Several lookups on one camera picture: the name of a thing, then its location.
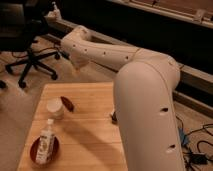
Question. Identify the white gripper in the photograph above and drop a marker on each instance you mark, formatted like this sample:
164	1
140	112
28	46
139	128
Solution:
78	60

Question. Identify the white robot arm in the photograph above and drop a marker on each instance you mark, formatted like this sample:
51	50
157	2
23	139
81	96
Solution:
143	99

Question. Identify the red spoon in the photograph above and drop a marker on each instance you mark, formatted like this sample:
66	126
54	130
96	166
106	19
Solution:
67	103

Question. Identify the white spray bottle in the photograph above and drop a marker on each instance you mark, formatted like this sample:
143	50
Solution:
55	13

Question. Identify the white round jar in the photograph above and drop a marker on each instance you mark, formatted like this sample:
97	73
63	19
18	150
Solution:
55	107

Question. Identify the black office chair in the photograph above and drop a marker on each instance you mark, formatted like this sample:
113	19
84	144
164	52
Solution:
21	21

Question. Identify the red round plate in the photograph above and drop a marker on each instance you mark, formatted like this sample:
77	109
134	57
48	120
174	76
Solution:
34	147

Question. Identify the white plastic bottle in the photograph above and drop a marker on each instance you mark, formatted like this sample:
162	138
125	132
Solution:
46	141

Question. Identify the blue box on floor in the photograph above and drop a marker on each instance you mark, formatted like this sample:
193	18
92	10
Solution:
184	139

